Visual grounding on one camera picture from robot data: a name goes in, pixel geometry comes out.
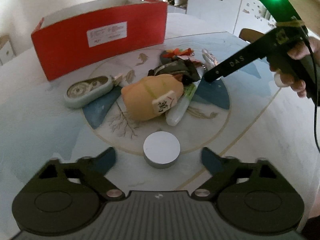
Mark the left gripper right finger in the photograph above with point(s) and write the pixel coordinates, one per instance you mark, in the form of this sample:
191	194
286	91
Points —
225	173

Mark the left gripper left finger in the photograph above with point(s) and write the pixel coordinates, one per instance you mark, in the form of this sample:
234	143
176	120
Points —
93	171

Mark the white green tube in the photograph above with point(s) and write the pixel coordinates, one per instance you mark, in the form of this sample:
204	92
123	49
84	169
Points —
176	113

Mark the orange plush pouch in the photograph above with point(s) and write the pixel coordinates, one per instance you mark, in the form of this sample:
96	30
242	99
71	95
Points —
151	96

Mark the black foil packet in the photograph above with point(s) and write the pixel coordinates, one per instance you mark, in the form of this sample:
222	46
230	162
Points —
184	68

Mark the person's right hand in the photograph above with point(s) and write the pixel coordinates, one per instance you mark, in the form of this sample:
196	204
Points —
296	61

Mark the wooden chair at right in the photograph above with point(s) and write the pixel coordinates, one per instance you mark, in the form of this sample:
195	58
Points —
250	35

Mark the round white metal puck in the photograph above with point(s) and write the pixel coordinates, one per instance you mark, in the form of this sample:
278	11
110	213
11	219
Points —
161	149

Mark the red cardboard box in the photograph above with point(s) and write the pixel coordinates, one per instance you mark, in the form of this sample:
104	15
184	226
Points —
89	32

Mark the white wall cabinet unit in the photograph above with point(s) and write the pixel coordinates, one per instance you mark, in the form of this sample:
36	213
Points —
229	15

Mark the red dragon keychain toy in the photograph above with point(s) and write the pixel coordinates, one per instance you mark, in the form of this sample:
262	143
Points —
177	52

